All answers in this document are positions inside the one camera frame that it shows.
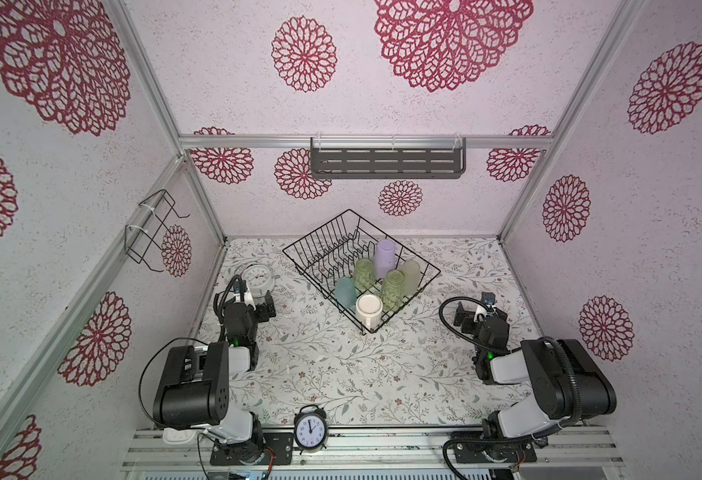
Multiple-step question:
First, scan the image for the pale yellow textured cup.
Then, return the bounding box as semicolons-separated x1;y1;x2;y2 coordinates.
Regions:
399;258;422;297

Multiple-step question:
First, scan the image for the green transparent cup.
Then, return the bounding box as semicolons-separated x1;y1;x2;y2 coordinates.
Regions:
380;269;406;312
353;258;376;294

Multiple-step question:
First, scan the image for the teal transparent cup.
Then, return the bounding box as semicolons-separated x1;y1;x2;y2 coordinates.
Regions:
334;276;357;312

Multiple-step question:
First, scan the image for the red white mug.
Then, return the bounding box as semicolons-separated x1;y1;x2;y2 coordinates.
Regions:
355;293;383;331

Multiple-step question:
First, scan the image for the lavender plastic cup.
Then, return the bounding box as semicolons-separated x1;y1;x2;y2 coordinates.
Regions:
373;239;397;280

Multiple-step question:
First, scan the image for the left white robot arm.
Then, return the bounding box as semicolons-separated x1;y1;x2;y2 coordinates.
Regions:
152;292;276;464

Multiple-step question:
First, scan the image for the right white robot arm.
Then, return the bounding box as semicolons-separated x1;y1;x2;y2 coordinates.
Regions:
438;296;617;445

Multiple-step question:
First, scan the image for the white round gauge clock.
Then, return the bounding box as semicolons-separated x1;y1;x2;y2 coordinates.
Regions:
241;263;275;298

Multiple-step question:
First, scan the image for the black alarm clock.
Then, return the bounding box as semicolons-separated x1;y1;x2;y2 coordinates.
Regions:
293;404;328;453

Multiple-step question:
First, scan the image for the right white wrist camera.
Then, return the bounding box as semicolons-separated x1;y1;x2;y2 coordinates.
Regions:
474;291;496;322

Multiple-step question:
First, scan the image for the left black corrugated cable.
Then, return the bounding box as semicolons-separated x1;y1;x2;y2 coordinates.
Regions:
214;274;250;343

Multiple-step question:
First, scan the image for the black corrugated cable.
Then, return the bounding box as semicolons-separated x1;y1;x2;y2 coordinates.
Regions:
214;274;250;343
437;296;583;480

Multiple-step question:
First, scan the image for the black wire dish rack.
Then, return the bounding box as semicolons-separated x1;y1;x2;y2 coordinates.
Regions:
283;209;440;333

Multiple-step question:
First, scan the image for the right black corrugated cable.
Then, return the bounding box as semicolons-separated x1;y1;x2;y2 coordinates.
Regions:
437;296;583;480

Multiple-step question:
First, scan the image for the black wire wall holder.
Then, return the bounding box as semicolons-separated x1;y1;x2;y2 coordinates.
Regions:
123;189;192;277

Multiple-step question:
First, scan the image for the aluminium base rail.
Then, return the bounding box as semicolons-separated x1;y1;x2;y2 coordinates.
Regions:
119;426;624;478

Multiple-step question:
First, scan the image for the grey wall shelf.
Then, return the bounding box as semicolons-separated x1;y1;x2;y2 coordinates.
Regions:
309;137;467;180

